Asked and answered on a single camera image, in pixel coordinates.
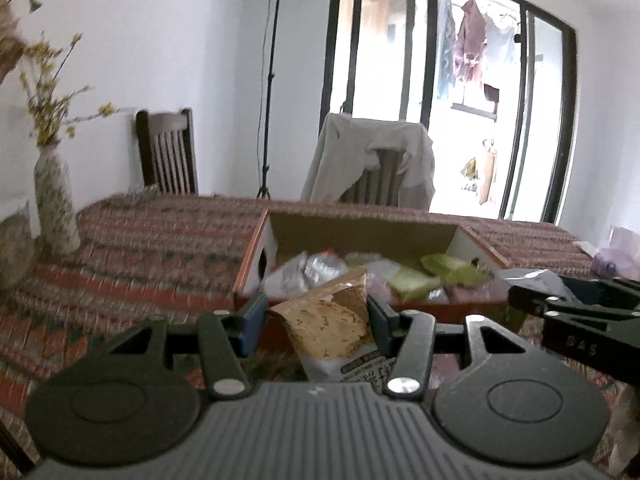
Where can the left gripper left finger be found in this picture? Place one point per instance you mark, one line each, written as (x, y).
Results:
(249, 321)

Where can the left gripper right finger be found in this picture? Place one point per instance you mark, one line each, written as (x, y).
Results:
(385, 327)

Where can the brown cracker snack packet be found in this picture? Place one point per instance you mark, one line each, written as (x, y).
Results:
(330, 332)

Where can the green snack packet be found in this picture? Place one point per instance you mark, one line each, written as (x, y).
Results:
(455, 271)

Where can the white plastic bag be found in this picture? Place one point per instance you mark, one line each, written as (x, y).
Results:
(618, 258)

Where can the orange cardboard snack box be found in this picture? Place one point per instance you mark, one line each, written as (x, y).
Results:
(380, 244)

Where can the patterned red tablecloth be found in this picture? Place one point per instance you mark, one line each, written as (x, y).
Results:
(119, 360)

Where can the chair draped with jacket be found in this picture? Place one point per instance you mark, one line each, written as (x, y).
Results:
(379, 186)

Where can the beige jacket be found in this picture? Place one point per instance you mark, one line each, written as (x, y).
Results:
(348, 147)

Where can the dark wooden chair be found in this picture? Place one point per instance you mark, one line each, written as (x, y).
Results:
(166, 147)

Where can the patterned ceramic vase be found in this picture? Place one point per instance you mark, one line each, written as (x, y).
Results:
(54, 199)

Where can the blue hanging garment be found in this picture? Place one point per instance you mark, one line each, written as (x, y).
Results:
(445, 40)

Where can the black framed glass door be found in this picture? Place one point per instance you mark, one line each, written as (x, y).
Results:
(493, 81)

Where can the yellow flower branches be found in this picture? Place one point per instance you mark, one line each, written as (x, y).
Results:
(48, 109)

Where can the maroon hanging shirt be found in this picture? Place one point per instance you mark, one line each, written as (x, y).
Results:
(470, 43)

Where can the ring light on tripod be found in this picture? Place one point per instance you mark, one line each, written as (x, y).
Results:
(269, 44)

